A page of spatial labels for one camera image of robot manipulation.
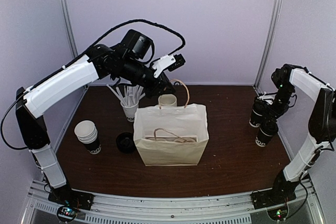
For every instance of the white cup holding straws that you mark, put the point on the white cup holding straws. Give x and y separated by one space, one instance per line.
129 111

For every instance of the stack of black lids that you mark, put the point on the stack of black lids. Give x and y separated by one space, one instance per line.
125 143

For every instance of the left corner metal post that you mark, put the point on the left corner metal post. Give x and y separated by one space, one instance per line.
68 26

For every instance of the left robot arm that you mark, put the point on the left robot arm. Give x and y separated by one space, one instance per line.
119 61

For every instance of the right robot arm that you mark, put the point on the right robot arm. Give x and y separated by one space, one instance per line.
320 123

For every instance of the black plastic cup lid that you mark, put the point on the black plastic cup lid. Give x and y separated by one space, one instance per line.
260 106

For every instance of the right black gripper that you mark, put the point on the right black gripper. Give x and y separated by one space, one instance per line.
277 112

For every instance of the aluminium front rail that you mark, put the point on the aluminium front rail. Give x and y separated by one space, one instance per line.
233 208

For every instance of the black paper coffee cup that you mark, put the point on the black paper coffee cup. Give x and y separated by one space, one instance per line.
257 117

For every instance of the right corner metal post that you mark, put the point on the right corner metal post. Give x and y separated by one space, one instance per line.
276 9

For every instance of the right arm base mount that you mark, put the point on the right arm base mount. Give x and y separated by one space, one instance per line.
273 200

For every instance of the cardboard cup carrier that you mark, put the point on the cardboard cup carrier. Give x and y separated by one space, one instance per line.
173 139

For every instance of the stack of paper cups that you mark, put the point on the stack of paper cups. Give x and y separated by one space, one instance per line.
87 133

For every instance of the cream ceramic mug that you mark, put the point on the cream ceramic mug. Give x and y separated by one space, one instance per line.
167 100

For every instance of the wrapped white straws bundle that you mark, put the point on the wrapped white straws bundle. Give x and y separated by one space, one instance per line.
128 95

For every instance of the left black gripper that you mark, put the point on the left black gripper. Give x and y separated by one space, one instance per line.
158 87

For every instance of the cream paper bag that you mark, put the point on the cream paper bag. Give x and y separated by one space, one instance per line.
189 120

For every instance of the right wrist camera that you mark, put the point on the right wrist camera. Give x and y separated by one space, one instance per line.
267 97

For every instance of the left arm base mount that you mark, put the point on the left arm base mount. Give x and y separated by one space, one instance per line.
73 207

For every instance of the corner metal post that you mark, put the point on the corner metal post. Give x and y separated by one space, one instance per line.
68 26
276 9

